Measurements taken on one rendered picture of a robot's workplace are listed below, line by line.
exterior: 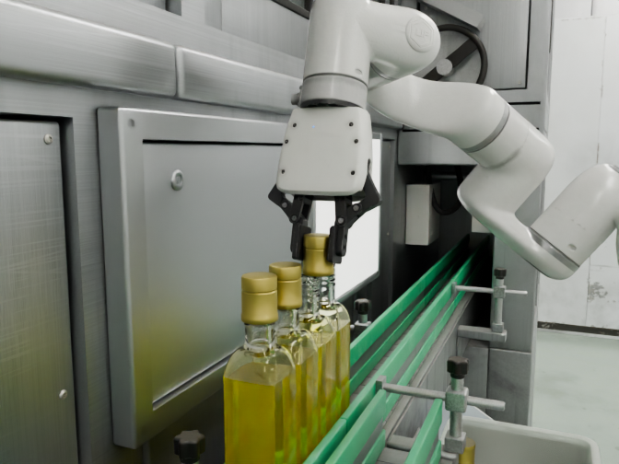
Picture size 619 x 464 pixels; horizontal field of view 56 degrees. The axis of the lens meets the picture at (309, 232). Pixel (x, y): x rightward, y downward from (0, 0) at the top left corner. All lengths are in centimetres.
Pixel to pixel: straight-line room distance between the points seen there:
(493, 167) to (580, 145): 351
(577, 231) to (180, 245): 51
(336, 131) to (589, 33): 383
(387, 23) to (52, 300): 45
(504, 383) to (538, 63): 84
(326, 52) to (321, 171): 13
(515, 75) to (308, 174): 105
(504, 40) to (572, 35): 278
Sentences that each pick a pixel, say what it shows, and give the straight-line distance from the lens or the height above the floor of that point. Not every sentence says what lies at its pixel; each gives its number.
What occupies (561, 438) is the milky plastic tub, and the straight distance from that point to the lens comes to 104.
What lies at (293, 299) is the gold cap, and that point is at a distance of 60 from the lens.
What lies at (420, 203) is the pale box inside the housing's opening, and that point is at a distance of 175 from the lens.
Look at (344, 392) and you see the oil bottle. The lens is 76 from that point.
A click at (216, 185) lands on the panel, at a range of 72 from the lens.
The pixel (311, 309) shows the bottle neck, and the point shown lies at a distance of 66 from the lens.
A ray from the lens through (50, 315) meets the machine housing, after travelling 58.
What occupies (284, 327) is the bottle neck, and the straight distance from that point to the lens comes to 61.
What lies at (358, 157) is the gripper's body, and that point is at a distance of 63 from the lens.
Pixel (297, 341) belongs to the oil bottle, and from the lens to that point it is 61.
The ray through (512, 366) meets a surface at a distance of 169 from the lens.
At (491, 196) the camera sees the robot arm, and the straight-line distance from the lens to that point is 84.
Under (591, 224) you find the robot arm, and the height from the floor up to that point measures 118.
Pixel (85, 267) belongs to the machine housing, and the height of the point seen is 117.
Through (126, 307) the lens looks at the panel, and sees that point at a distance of 60.
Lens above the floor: 128
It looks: 8 degrees down
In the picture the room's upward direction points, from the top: straight up
